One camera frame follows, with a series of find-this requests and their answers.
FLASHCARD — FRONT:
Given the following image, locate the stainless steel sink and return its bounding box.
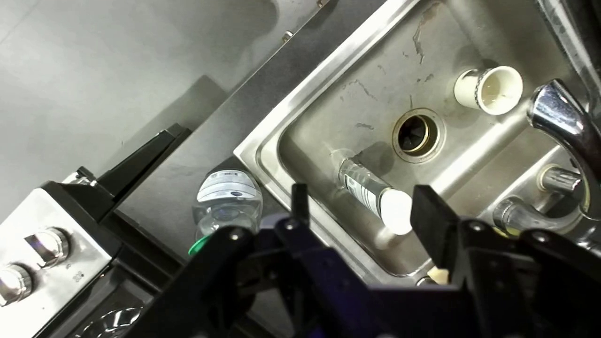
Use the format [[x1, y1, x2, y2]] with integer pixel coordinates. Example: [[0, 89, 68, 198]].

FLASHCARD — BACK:
[[231, 0, 601, 288]]

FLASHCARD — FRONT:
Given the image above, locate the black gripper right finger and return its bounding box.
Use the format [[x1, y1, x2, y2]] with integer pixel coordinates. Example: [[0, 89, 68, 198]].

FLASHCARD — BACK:
[[410, 183, 504, 286]]

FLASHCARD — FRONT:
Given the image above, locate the chrome kitchen faucet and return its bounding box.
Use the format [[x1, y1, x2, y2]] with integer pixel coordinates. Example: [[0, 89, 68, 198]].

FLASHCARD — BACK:
[[492, 80, 601, 254]]

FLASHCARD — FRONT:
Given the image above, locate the clear dish soap bottle green cap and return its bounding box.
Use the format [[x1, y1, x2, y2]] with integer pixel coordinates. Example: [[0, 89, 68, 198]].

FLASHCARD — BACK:
[[186, 168, 267, 258]]

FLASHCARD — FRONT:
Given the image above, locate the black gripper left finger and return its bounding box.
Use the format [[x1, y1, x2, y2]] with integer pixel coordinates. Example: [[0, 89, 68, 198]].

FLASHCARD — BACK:
[[273, 181, 353, 297]]

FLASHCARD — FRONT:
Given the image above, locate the white cup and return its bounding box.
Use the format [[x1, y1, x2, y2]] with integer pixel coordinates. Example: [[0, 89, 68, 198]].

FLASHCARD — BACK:
[[451, 59, 526, 119]]

